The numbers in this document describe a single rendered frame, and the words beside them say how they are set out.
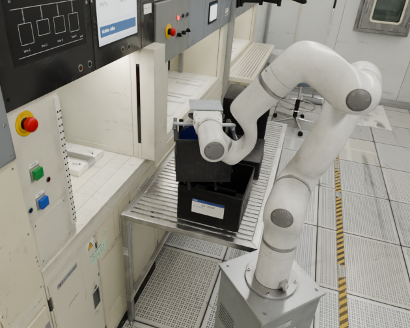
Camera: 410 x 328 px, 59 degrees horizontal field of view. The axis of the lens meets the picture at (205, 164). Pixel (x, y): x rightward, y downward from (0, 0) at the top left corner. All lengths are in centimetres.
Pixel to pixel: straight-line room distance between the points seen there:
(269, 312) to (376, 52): 475
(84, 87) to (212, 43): 146
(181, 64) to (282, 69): 217
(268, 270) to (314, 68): 68
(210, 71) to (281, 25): 267
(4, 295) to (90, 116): 95
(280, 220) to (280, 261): 23
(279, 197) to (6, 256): 76
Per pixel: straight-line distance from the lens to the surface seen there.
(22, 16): 100
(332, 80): 91
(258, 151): 194
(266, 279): 132
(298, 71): 95
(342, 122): 101
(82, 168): 169
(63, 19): 112
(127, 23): 144
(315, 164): 103
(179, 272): 239
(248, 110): 101
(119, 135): 179
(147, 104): 165
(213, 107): 133
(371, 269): 276
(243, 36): 449
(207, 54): 303
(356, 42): 561
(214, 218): 152
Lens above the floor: 177
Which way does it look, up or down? 31 degrees down
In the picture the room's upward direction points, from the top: 5 degrees clockwise
